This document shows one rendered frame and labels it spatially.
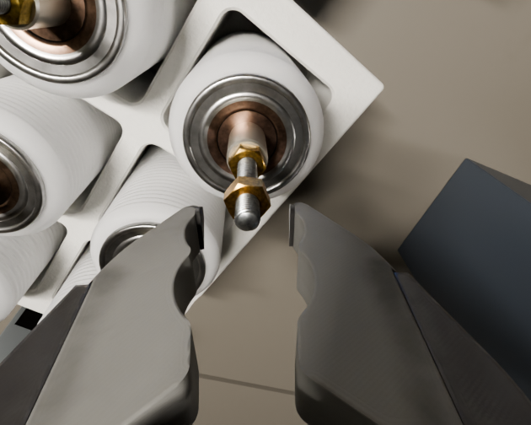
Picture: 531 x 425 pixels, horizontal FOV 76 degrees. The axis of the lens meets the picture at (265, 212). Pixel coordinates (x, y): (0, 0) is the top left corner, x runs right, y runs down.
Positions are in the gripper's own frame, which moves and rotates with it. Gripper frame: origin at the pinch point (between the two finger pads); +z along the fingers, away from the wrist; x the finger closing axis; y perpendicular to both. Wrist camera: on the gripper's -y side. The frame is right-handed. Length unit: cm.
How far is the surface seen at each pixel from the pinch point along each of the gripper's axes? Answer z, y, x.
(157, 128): 16.3, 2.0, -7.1
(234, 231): 16.3, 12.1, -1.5
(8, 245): 12.4, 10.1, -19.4
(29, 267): 12.8, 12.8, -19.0
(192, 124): 8.9, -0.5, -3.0
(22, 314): 19.9, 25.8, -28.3
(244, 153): 5.4, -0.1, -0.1
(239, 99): 8.9, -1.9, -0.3
